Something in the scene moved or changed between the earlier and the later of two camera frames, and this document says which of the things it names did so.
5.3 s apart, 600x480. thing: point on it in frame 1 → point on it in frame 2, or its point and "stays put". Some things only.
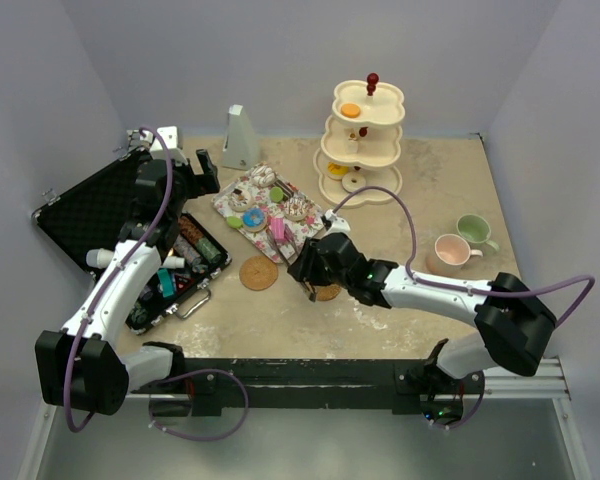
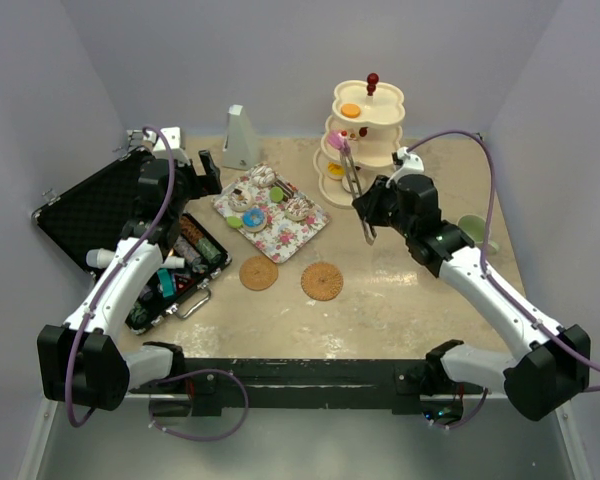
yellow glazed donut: (337, 171) stays put
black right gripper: (304, 269) → (368, 205)
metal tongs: (311, 292) → (355, 194)
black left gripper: (202, 183) stays put
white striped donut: (263, 176) stays put
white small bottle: (173, 262) stays put
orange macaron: (350, 110) stays put
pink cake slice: (278, 228) → (336, 138)
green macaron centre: (276, 193) stays put
